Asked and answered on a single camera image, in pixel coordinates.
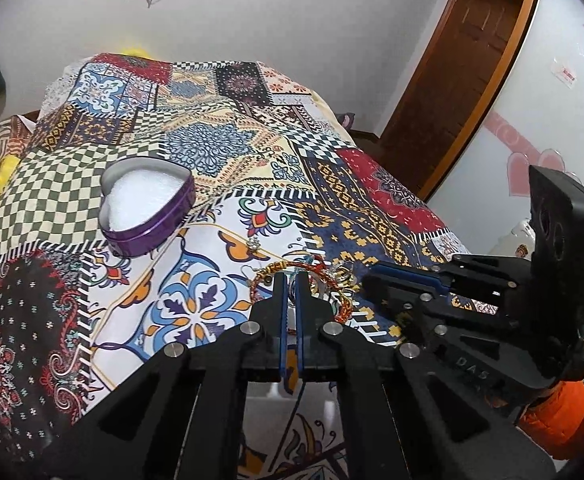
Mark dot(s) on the black right camera box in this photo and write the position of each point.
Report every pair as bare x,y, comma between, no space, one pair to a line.
557,263

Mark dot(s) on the orange sleeve forearm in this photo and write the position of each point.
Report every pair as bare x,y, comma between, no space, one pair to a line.
556,423

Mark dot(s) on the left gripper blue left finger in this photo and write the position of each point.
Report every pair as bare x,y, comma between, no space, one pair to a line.
267,356

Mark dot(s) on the white sliding door with hearts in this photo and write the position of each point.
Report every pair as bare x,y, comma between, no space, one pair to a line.
537,119

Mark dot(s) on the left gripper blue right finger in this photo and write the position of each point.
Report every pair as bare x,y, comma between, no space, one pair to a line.
314,357

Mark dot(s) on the purple heart-shaped tin box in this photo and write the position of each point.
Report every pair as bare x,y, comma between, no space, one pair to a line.
144,199

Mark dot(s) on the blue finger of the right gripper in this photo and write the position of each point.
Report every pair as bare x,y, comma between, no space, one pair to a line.
426,278
413,307

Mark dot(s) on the colourful patchwork bedspread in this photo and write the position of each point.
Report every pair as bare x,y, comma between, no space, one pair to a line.
277,180

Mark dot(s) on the wooden wardrobe with cabinets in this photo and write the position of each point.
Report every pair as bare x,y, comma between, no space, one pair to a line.
461,67

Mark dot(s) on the yellow pillow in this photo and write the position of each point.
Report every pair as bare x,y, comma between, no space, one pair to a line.
137,53

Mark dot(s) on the pile of bangles and rings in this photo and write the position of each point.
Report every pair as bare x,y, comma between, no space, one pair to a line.
339,277

